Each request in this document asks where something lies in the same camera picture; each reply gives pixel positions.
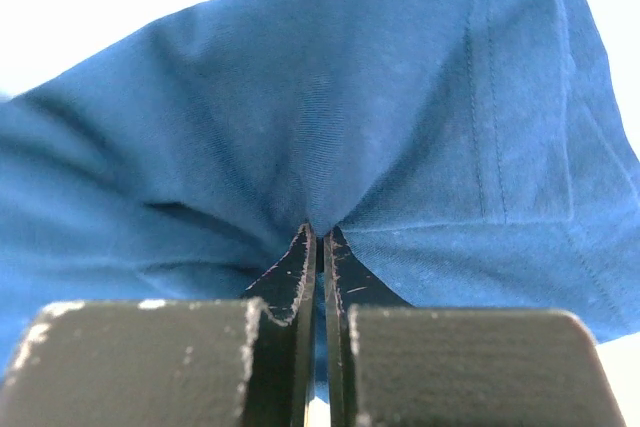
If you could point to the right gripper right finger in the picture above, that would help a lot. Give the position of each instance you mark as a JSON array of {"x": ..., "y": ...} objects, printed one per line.
[{"x": 393, "y": 364}]

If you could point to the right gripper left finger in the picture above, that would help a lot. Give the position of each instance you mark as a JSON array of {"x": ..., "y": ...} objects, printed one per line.
[{"x": 157, "y": 362}]

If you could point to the navy blue t shirt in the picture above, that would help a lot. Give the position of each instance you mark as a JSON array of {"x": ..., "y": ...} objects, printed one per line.
[{"x": 471, "y": 151}]

